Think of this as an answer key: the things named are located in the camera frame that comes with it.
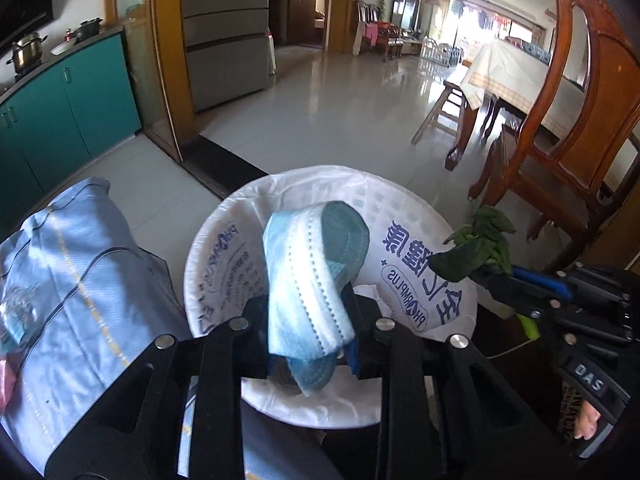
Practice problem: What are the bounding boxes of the green vegetable scrap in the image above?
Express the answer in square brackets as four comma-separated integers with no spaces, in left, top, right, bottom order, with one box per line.
[428,205,516,286]

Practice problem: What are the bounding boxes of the light blue face mask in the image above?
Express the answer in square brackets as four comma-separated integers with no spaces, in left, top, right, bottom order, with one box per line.
[262,202,370,396]

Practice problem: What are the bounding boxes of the pink plastic wrapper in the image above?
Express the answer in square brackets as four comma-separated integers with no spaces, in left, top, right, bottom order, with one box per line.
[0,356,16,415]

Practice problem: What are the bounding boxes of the teal kitchen cabinets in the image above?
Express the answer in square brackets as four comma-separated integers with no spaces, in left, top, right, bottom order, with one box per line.
[1,28,142,236]

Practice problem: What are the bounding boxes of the person's right hand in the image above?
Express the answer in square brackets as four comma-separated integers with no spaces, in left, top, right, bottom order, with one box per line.
[574,401,601,440]

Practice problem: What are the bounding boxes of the wooden dining chair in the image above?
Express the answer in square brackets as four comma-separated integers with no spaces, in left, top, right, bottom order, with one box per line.
[469,0,639,270]

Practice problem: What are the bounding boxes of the blue checked tablecloth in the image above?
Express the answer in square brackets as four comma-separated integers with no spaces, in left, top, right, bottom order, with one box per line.
[0,176,342,480]

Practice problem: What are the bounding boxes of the clear blue packet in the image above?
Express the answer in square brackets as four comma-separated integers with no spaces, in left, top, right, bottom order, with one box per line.
[1,286,38,356]

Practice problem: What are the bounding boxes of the wooden stool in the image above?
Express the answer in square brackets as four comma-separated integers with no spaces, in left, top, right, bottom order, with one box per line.
[411,79,466,145]

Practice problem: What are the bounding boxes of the dining table with cloth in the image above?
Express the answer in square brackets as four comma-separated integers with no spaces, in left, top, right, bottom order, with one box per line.
[445,40,585,170]

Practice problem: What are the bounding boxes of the white bowl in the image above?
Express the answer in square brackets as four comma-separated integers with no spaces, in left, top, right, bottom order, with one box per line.
[51,41,74,56]

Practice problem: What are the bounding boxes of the steel cooking pot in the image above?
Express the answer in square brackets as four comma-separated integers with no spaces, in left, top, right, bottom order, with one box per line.
[6,32,48,75]

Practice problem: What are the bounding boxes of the black small pot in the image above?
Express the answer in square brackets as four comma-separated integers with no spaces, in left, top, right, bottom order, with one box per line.
[70,18,103,44]

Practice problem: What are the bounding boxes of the grey refrigerator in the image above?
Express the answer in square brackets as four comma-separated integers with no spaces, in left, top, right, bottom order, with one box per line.
[181,0,270,112]

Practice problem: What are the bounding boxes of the wooden sliding door frame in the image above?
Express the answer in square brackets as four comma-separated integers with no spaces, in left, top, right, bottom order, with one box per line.
[104,0,196,162]

